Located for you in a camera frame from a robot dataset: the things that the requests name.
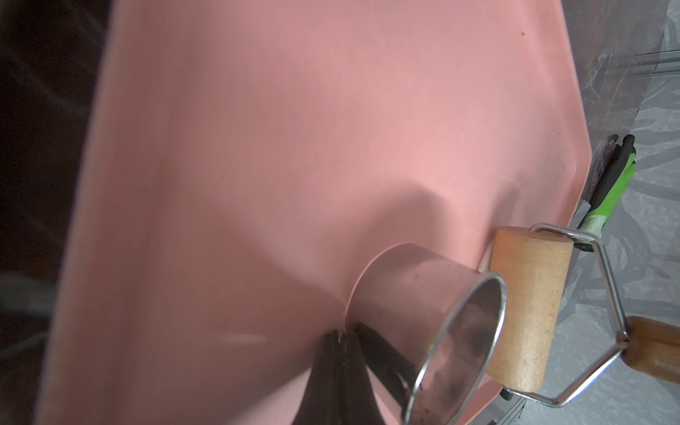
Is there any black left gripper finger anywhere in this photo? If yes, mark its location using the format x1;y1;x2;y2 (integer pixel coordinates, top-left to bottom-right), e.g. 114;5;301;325
293;329;384;425

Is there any round metal cutter ring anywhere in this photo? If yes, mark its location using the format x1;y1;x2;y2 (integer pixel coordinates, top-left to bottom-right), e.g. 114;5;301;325
344;243;508;425

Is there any wooden rolling pin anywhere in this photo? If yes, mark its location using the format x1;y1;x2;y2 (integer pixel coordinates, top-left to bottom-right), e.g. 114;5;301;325
487;224;679;408

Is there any pink silicone mat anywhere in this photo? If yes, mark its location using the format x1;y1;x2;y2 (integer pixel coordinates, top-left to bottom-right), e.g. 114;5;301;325
35;1;591;424

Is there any white dough ball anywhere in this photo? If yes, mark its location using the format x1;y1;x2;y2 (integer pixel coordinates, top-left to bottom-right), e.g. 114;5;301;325
477;242;494;273

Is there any green work glove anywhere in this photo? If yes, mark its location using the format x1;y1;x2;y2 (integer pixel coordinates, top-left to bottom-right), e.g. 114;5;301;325
578;134;637;238

